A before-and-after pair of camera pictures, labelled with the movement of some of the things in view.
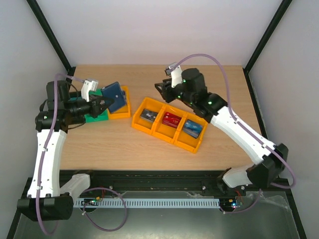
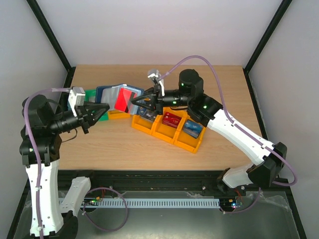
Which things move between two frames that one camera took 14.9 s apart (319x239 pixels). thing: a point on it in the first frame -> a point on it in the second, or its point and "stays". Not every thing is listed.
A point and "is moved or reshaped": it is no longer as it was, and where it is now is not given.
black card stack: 148,115 stays
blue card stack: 192,128 stays
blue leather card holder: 114,91 is moved or reshaped
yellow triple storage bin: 170,123 stays
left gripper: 96,108 -> 83,115
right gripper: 168,90 -> 157,100
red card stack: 171,120 stays
